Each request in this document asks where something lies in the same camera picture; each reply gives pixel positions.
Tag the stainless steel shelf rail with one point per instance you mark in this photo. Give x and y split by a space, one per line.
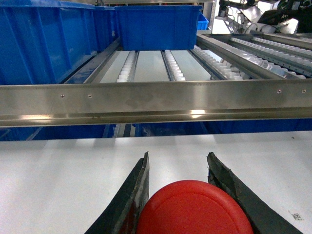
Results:
151 102

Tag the white roller track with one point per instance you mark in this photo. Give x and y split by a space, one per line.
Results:
126 71
174 71

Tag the large blue bin upper left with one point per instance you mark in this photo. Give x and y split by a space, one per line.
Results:
45 41

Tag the blue bin on roller shelf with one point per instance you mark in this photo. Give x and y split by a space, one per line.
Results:
157 27

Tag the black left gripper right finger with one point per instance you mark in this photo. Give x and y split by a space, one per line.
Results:
263 219

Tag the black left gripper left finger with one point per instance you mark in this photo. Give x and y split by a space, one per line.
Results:
122 214

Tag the red mushroom push button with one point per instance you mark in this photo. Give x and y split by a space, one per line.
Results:
192 207

